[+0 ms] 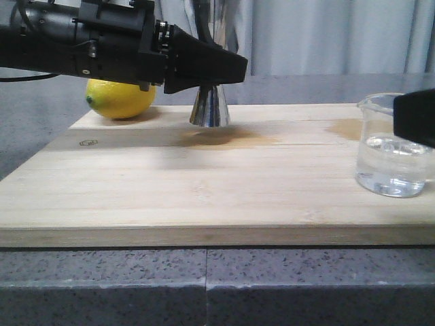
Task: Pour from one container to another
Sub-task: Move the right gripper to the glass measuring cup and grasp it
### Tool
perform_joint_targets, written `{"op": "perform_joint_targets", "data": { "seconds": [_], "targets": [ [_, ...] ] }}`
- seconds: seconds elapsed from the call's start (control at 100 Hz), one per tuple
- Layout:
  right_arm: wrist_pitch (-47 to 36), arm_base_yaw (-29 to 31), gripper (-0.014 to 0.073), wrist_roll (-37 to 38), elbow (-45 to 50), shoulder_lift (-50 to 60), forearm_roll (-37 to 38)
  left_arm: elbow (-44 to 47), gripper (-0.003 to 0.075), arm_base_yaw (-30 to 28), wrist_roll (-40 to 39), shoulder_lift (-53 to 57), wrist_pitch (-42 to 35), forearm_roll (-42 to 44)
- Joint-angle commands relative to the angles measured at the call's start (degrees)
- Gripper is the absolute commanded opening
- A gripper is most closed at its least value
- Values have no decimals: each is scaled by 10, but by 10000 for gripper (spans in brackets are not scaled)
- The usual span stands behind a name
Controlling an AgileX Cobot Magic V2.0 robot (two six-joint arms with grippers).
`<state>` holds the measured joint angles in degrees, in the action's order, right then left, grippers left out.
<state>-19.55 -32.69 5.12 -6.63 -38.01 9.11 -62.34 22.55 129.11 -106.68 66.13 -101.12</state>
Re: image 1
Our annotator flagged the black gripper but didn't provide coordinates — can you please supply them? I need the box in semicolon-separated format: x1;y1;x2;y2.
1;1;166;90

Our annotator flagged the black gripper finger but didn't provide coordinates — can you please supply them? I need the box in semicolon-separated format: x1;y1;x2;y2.
164;24;247;94
192;0;219;46
393;88;434;147

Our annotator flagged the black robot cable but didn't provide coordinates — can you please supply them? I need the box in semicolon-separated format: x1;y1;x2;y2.
0;71;60;82

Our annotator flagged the silver double jigger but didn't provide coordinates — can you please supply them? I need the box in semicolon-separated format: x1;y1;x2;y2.
190;1;240;127

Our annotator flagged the grey curtain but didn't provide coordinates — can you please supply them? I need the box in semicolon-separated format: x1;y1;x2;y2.
152;0;435;77

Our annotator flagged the yellow lemon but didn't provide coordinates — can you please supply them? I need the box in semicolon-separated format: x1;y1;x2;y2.
85;79;156;119

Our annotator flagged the clear glass beaker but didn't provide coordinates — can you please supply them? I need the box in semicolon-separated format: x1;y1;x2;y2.
355;93;432;198

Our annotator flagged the wooden cutting board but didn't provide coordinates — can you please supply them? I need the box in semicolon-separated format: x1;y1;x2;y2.
1;103;434;247

